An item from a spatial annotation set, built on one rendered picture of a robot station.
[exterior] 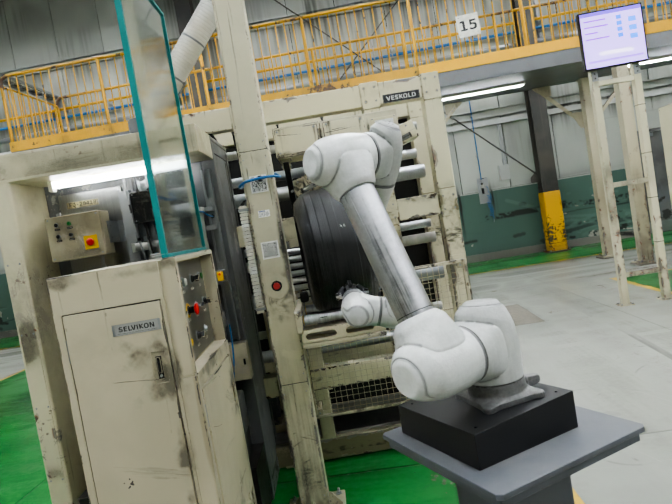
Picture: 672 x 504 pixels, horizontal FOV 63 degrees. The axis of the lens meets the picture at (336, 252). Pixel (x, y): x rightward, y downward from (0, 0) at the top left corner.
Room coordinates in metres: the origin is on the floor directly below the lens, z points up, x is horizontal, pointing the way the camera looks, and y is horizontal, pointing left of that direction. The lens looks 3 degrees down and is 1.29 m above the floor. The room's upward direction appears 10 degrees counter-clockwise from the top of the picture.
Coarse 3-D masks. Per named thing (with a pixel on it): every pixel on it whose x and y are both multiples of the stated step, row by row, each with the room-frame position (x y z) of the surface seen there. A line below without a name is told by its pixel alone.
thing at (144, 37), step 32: (128, 0) 1.79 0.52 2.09; (128, 32) 1.72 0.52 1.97; (160, 32) 2.14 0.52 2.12; (128, 64) 1.68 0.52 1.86; (160, 64) 2.05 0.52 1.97; (160, 96) 1.97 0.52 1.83; (160, 128) 1.89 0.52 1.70; (160, 160) 1.82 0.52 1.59; (160, 192) 1.75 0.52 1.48; (192, 192) 2.19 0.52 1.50; (160, 224) 1.68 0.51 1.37; (192, 224) 2.09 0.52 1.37
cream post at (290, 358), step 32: (224, 0) 2.39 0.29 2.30; (224, 32) 2.39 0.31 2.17; (224, 64) 2.39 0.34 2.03; (256, 96) 2.39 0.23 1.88; (256, 128) 2.39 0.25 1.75; (256, 160) 2.39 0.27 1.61; (256, 224) 2.39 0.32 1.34; (288, 256) 2.51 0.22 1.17; (288, 288) 2.39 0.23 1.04; (288, 320) 2.39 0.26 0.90; (288, 352) 2.39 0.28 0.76; (288, 384) 2.39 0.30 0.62; (288, 416) 2.39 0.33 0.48; (320, 448) 2.43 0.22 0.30; (320, 480) 2.39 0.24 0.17
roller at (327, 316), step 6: (324, 312) 2.33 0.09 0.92; (330, 312) 2.32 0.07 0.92; (336, 312) 2.32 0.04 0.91; (306, 318) 2.31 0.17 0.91; (312, 318) 2.31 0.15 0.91; (318, 318) 2.31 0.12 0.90; (324, 318) 2.31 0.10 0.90; (330, 318) 2.31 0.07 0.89; (336, 318) 2.32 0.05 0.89; (342, 318) 2.32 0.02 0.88; (306, 324) 2.32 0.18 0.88
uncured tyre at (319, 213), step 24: (312, 192) 2.39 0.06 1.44; (312, 216) 2.25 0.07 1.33; (336, 216) 2.24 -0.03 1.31; (312, 240) 2.21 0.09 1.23; (336, 240) 2.20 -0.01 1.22; (312, 264) 2.22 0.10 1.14; (336, 264) 2.20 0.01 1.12; (360, 264) 2.22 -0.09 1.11; (312, 288) 2.28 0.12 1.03; (336, 288) 2.24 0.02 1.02
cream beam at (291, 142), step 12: (324, 120) 2.66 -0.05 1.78; (336, 120) 2.65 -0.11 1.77; (348, 120) 2.65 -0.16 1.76; (360, 120) 2.65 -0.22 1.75; (372, 120) 2.66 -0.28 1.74; (396, 120) 2.66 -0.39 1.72; (276, 132) 2.64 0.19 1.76; (288, 132) 2.65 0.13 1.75; (300, 132) 2.65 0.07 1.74; (312, 132) 2.65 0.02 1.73; (324, 132) 2.65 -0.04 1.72; (336, 132) 2.65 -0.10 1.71; (348, 132) 2.65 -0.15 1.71; (360, 132) 2.65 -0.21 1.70; (276, 144) 2.65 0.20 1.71; (288, 144) 2.65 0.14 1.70; (300, 144) 2.65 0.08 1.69; (312, 144) 2.65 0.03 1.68; (276, 156) 2.65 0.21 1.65; (288, 156) 2.65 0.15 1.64; (300, 156) 2.71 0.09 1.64
